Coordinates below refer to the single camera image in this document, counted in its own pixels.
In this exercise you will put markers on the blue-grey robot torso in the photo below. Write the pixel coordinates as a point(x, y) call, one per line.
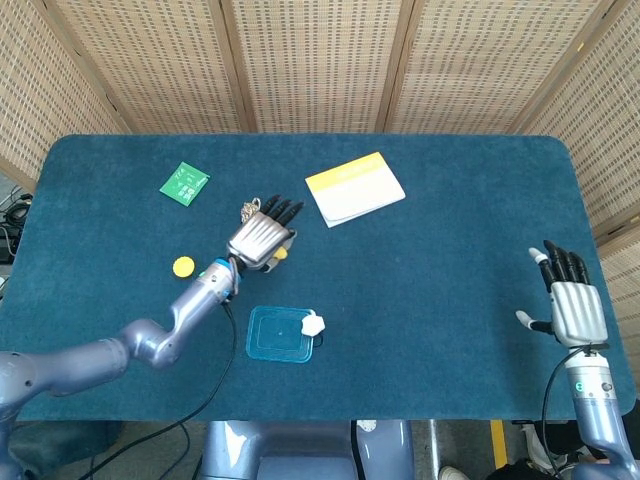
point(300, 450)

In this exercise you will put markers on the woven wooden folding screen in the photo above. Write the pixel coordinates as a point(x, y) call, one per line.
point(320, 60)

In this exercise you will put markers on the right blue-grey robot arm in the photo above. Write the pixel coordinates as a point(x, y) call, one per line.
point(595, 400)

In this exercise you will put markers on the green printed sachet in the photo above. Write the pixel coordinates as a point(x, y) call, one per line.
point(182, 185)

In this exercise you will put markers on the yellow and white notebook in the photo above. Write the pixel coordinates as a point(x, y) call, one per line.
point(355, 192)

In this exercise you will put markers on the blue carpet table cover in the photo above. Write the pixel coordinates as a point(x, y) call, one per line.
point(400, 350)

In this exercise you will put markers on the yellow round scalloped cap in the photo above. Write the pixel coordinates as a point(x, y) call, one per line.
point(184, 267)

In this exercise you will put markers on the blue transparent plastic lid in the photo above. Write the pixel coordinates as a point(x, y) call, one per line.
point(275, 335)

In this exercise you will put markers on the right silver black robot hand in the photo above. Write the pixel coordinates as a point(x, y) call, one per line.
point(577, 315)

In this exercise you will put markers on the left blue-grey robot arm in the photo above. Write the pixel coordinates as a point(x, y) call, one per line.
point(195, 300)

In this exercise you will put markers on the metal table leg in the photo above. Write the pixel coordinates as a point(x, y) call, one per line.
point(434, 445)

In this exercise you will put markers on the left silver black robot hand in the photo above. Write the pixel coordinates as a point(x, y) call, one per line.
point(257, 240)

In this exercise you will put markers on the white shoe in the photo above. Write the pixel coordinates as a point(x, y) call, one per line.
point(452, 473)

